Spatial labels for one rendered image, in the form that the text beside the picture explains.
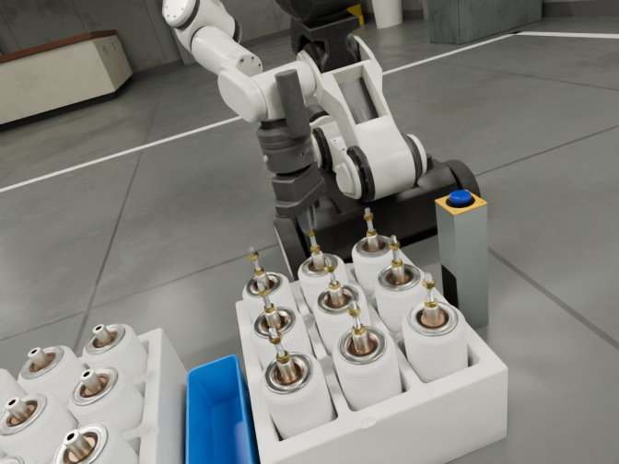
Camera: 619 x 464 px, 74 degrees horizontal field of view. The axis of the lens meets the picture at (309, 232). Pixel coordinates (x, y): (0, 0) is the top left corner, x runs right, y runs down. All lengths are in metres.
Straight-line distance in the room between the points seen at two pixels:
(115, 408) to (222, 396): 0.27
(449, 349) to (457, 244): 0.25
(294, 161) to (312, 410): 0.38
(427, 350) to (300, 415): 0.21
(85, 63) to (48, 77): 0.54
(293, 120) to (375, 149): 0.38
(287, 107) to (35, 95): 6.72
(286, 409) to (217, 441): 0.33
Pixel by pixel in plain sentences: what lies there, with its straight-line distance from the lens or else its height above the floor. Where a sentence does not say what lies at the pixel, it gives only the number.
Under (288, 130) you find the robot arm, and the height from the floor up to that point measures 0.55.
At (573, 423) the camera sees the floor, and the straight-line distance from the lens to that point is 0.89.
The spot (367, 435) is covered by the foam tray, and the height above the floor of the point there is 0.15.
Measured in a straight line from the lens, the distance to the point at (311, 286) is 0.81.
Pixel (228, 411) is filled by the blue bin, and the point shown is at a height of 0.00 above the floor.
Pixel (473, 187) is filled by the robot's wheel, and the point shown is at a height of 0.15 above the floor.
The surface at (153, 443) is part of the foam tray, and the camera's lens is 0.77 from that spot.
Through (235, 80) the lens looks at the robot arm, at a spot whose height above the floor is 0.63.
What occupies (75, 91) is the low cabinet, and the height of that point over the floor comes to 0.25.
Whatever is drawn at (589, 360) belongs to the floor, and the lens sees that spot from 0.99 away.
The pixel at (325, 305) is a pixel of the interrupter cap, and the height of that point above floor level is 0.25.
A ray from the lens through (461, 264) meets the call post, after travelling 0.87.
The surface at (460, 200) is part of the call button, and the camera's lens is 0.82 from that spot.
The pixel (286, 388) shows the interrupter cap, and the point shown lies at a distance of 0.63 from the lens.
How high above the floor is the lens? 0.72
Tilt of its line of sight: 30 degrees down
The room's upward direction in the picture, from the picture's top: 15 degrees counter-clockwise
